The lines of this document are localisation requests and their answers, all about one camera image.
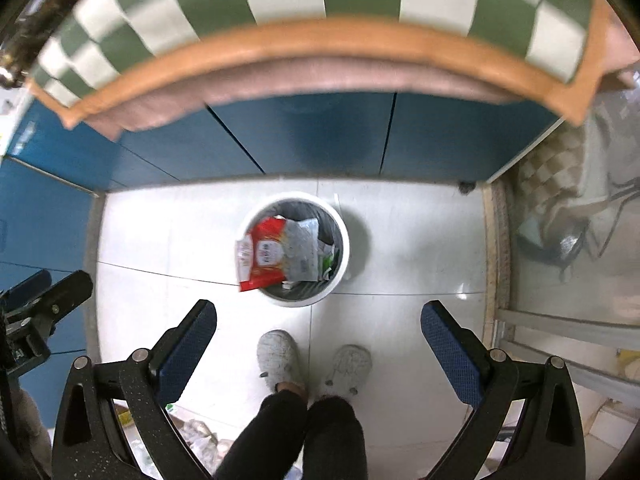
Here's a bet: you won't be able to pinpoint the red clear food bag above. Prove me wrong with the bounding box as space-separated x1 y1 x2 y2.
235 217 319 292

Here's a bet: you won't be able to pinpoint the white round trash bin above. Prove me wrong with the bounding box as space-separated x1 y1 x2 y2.
235 193 350 308

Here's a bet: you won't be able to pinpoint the left grey slipper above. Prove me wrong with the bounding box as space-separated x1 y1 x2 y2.
257 330 306 392

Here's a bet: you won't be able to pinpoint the grey slipper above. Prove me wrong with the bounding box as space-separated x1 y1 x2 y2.
319 344 372 400
257 330 306 392

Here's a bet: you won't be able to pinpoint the right grey slipper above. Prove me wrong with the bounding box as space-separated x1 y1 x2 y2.
319 344 372 400

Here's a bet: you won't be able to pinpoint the black trouser legs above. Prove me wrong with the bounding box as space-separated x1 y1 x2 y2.
213 390 369 479

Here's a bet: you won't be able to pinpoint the green white checkered mat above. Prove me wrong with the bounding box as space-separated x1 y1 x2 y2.
28 0 639 127

